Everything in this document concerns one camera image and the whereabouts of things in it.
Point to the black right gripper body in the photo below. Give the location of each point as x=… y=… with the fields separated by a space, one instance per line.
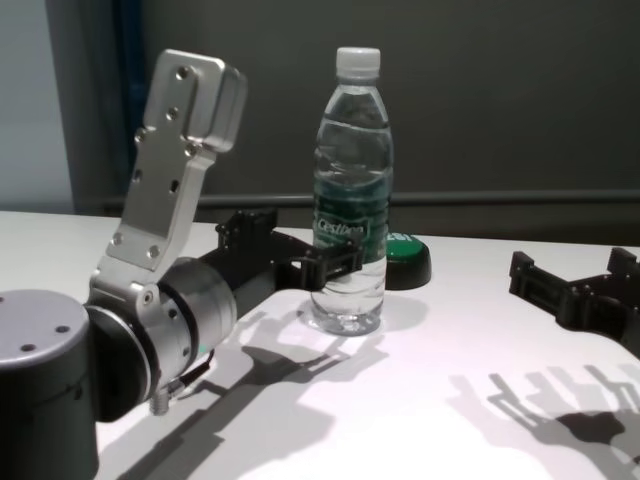
x=610 y=310

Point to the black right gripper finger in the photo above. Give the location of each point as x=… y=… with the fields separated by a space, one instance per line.
x=540 y=287
x=625 y=262

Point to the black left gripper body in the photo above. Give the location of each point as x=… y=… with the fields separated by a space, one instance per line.
x=260 y=265

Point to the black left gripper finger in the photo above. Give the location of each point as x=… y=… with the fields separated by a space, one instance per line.
x=332 y=265
x=250 y=225

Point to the clear green-label water bottle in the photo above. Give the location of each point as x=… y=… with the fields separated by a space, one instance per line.
x=352 y=150

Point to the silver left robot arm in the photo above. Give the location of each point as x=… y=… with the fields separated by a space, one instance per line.
x=45 y=360

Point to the green YES push button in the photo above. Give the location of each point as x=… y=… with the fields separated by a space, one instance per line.
x=407 y=260

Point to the dark grey wall rail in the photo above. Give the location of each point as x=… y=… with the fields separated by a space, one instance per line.
x=500 y=198

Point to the dark blue vertical post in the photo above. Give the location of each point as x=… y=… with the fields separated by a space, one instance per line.
x=132 y=100

